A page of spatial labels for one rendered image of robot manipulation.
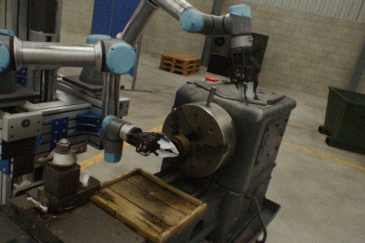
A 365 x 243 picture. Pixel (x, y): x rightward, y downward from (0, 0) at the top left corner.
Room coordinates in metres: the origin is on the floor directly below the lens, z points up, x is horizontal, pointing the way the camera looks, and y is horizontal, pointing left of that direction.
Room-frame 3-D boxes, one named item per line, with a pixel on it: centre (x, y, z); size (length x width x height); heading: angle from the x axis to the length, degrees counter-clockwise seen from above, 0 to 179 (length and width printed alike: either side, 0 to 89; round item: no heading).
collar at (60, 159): (0.80, 0.31, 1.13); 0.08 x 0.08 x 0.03
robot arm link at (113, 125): (1.24, 0.27, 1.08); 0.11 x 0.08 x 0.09; 59
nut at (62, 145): (0.80, 0.31, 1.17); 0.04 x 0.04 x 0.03
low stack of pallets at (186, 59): (9.48, 0.43, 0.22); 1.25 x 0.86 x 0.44; 162
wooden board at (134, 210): (1.04, 0.07, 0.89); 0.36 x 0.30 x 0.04; 59
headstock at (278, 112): (1.65, -0.26, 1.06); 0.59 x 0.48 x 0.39; 149
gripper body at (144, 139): (1.15, 0.14, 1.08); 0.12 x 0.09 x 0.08; 59
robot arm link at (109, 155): (1.25, 0.27, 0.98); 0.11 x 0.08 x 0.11; 26
